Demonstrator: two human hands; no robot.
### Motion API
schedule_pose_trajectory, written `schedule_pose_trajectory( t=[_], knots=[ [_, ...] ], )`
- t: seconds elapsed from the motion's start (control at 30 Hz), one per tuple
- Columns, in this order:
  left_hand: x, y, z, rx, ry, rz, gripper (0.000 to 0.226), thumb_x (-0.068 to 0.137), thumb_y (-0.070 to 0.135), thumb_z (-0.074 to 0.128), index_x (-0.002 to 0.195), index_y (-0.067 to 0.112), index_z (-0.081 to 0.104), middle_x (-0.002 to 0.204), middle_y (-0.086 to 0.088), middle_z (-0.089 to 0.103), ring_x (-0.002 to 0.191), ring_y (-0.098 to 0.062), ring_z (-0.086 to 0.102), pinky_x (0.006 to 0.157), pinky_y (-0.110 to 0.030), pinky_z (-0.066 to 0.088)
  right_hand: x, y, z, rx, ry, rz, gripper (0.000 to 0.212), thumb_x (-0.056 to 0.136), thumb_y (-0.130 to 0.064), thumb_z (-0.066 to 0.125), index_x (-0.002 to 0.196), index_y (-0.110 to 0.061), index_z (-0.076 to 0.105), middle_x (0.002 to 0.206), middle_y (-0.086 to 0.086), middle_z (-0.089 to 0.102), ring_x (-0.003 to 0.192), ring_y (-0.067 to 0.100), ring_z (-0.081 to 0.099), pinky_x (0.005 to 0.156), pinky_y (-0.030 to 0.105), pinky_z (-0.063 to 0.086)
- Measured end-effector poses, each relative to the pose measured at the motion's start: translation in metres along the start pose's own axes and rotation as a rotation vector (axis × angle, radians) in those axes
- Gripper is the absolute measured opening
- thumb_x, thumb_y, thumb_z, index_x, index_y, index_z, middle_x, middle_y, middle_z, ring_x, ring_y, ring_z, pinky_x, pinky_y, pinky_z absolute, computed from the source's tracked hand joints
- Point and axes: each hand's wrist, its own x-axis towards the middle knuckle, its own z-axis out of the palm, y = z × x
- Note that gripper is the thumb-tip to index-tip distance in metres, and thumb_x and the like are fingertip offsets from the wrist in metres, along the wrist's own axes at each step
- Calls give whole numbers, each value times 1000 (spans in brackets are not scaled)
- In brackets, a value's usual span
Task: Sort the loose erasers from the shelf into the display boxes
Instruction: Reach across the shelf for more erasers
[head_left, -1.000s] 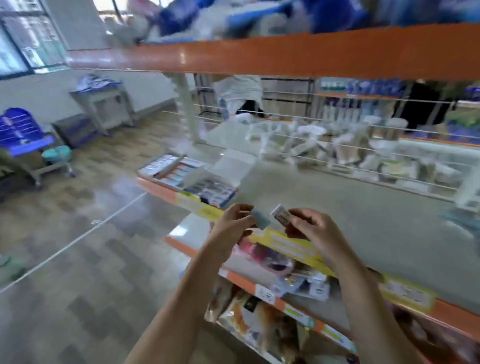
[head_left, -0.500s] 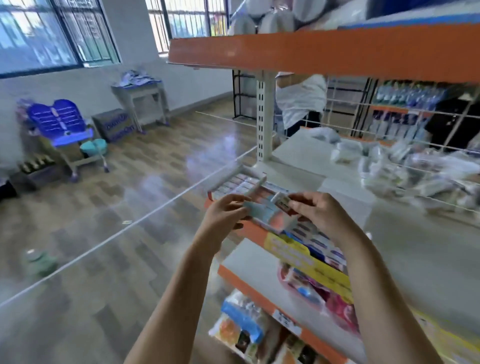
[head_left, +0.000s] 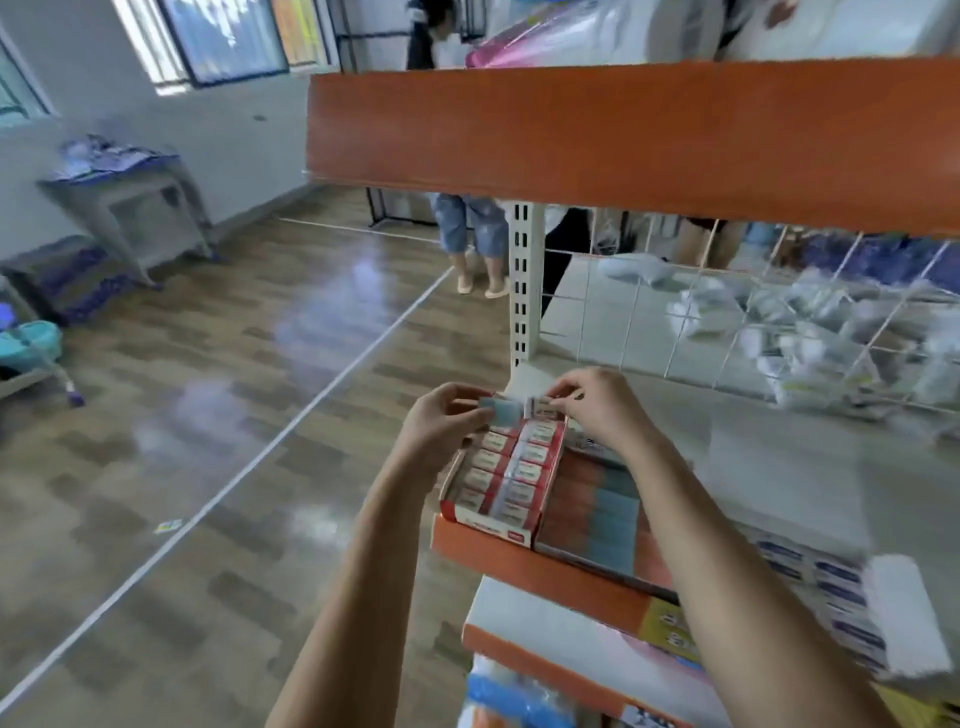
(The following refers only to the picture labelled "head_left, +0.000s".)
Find person's left hand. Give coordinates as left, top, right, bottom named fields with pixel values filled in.
left=385, top=381, right=498, bottom=492

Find person's right hand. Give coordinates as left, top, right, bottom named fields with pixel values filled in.
left=543, top=367, right=663, bottom=462

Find red white small box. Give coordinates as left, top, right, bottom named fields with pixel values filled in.
left=520, top=394, right=567, bottom=426

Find red eraser display box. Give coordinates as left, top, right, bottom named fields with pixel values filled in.
left=436, top=394, right=570, bottom=551

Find box of pink-blue erasers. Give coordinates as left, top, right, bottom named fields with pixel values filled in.
left=531, top=426, right=686, bottom=603

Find blue white eraser box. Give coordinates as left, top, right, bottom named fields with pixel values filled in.
left=702, top=405, right=957, bottom=686

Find person's left forearm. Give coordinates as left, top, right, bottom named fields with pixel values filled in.
left=264, top=468, right=444, bottom=728

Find person's right forearm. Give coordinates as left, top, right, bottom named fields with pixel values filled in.
left=618, top=435, right=902, bottom=728

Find snack packets on lower shelf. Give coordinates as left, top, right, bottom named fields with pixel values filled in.
left=636, top=595, right=708, bottom=671

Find white orange metal shelf unit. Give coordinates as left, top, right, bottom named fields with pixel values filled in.
left=304, top=57, right=960, bottom=728

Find pile of white packets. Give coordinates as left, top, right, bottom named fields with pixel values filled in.
left=597, top=250, right=960, bottom=417

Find blue orange snack packet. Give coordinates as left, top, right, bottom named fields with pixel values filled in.
left=463, top=670, right=581, bottom=728

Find pink package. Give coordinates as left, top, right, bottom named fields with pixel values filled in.
left=463, top=0, right=639, bottom=71

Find grey table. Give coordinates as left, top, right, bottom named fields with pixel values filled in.
left=36, top=135, right=216, bottom=288

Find blue chair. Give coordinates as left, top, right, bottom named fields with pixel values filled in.
left=0, top=276, right=89, bottom=410

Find large window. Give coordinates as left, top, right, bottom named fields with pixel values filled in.
left=0, top=0, right=341, bottom=125

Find white wire grid panel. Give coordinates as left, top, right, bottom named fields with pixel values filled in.
left=529, top=207, right=960, bottom=419

